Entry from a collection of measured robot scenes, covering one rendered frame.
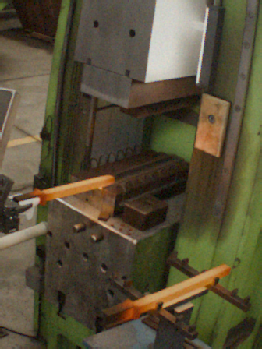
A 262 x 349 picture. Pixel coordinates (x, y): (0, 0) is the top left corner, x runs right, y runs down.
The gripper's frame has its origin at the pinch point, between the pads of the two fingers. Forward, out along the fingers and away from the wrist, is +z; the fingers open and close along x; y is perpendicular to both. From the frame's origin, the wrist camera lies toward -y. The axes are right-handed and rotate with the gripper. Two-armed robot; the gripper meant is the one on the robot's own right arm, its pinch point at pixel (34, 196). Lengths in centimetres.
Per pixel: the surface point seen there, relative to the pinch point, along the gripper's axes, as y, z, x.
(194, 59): -41, 50, 13
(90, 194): 6.8, 27.5, -3.0
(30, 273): 61, 38, -41
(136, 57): -41.5, 26.0, 8.9
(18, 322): 101, 44, -55
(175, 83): -31, 49, 8
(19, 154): 94, 179, -214
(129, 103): -26.5, 26.8, 8.0
